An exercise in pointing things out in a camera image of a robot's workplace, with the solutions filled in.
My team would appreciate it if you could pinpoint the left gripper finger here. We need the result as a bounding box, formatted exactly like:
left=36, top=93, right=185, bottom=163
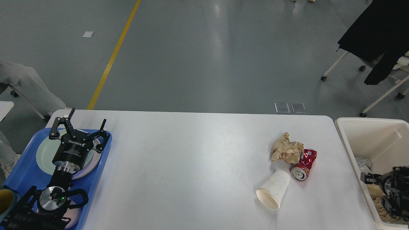
left=81, top=119, right=110, bottom=154
left=48, top=108, right=77, bottom=141

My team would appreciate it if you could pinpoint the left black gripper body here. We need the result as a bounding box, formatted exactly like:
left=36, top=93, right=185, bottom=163
left=51, top=133, right=96, bottom=174

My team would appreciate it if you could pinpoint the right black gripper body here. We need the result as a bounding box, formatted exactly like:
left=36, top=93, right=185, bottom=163
left=379, top=172, right=391, bottom=195

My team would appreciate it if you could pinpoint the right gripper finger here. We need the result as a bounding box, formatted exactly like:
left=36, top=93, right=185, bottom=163
left=360, top=172, right=382, bottom=185

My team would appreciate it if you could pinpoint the brown paper bag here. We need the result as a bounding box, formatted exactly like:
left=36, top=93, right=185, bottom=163
left=366, top=184, right=384, bottom=200

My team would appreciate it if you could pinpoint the light green plate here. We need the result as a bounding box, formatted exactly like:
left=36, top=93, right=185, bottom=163
left=36, top=129, right=95, bottom=176

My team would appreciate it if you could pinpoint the red foil wrapper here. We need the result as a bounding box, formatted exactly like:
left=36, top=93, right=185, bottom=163
left=291, top=149, right=317, bottom=182

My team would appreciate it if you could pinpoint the brown paper ball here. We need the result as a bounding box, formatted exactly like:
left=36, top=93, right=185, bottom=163
left=270, top=132, right=304, bottom=165

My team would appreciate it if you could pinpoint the white paper cup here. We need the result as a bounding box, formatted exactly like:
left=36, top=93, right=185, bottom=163
left=256, top=170, right=290, bottom=210

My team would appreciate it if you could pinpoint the aluminium foil tray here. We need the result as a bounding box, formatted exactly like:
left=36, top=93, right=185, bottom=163
left=355, top=156, right=373, bottom=174

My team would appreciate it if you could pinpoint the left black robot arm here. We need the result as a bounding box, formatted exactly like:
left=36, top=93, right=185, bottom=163
left=1, top=109, right=112, bottom=230

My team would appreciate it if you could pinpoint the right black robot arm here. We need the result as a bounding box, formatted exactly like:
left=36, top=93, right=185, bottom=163
left=360, top=166, right=409, bottom=221

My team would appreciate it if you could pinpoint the crumpled brown paper in tray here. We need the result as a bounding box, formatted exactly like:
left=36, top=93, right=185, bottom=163
left=371, top=196, right=398, bottom=224

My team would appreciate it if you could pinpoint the white plastic bin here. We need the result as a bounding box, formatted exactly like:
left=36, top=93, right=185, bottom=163
left=336, top=118, right=409, bottom=230

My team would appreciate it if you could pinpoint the blue plastic tray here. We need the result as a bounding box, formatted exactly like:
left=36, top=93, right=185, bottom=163
left=4, top=128, right=112, bottom=230

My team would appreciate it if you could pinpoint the person in grey trousers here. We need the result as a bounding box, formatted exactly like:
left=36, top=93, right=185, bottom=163
left=0, top=61, right=67, bottom=177

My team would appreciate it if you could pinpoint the blue yellow mug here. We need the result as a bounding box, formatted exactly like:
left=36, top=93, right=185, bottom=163
left=0, top=188, right=20, bottom=215

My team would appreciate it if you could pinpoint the white rolling chair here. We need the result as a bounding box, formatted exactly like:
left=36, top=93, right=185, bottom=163
left=320, top=50, right=409, bottom=118

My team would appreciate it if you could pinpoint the black jacket on chair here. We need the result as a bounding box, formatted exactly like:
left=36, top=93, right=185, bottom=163
left=338, top=0, right=409, bottom=85

